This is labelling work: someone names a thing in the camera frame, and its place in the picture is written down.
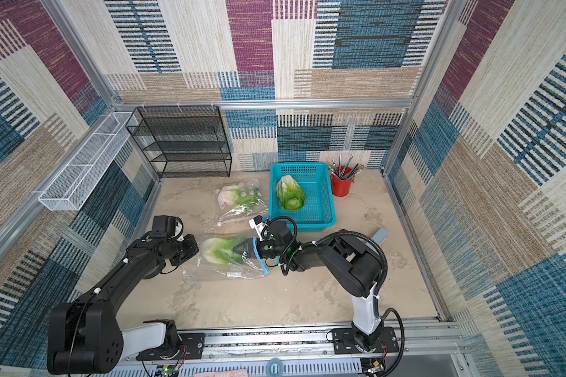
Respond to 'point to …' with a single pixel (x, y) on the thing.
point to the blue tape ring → (281, 366)
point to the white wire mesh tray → (80, 177)
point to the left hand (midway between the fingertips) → (200, 247)
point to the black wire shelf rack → (181, 141)
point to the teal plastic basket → (318, 212)
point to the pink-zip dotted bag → (230, 214)
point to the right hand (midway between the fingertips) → (240, 252)
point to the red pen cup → (341, 188)
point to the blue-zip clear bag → (200, 267)
